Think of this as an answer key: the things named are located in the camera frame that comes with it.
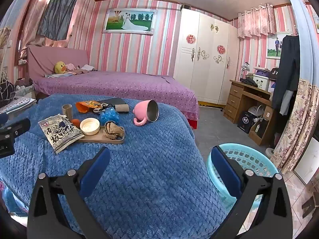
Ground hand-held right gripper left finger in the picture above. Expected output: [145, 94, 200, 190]
[27, 147, 111, 239]

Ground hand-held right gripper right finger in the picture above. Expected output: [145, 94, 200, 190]
[211, 145, 292, 239]

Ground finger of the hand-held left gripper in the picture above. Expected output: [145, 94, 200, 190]
[0, 118, 31, 140]

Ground teal plastic basket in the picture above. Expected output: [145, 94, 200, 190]
[206, 143, 280, 219]

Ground black white snack packet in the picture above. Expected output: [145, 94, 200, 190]
[38, 114, 85, 154]

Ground brown paper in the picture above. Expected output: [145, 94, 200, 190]
[103, 121, 125, 140]

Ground white paper bowl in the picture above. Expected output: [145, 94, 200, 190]
[80, 118, 100, 136]

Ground orange snack bag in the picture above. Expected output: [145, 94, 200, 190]
[75, 100, 106, 114]

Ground patterned cloth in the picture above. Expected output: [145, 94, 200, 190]
[0, 97, 38, 115]

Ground brown cardboard piece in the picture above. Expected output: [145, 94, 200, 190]
[76, 126, 125, 145]

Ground black white patterned bag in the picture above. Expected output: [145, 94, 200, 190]
[0, 66, 17, 109]

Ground brown cardboard box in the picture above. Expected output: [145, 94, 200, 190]
[249, 118, 269, 138]

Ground black cardboard box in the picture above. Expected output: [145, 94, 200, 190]
[237, 111, 257, 134]

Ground blue fleece blanket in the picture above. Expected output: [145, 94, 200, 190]
[0, 95, 227, 239]

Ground pink headboard cover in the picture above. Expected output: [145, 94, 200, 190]
[26, 45, 90, 79]

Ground yellow duck plush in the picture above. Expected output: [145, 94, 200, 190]
[54, 61, 66, 74]

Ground white appliance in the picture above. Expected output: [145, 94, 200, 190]
[248, 105, 265, 117]

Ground wooden desk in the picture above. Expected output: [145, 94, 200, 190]
[223, 80, 278, 146]

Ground pink mug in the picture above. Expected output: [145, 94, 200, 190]
[133, 100, 159, 126]

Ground white board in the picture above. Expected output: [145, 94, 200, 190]
[293, 137, 319, 186]

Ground pile of pink clothes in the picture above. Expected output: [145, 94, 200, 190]
[65, 63, 96, 74]

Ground small wooden stool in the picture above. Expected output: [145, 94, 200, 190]
[301, 192, 319, 218]

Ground purple dotted bed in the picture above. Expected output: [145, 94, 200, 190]
[32, 70, 200, 130]

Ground dark clothes on desk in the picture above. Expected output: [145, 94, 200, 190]
[240, 77, 260, 87]

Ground white storage box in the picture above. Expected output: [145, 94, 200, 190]
[252, 75, 271, 91]

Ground white wardrobe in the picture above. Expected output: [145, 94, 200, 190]
[173, 7, 240, 106]

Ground pink window curtain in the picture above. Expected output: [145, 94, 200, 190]
[20, 0, 95, 58]

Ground purple box lid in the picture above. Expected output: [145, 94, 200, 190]
[254, 66, 272, 78]

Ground desk lamp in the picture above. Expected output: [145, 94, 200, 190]
[240, 62, 251, 82]

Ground grey window curtain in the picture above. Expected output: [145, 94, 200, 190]
[36, 0, 81, 41]

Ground dark hanging jacket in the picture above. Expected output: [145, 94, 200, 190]
[272, 35, 301, 116]

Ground framed wedding picture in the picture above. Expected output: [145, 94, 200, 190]
[102, 8, 157, 34]

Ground pink curtain valance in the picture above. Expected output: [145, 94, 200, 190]
[237, 3, 275, 39]

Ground small wall poster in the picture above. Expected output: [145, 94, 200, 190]
[265, 32, 285, 60]

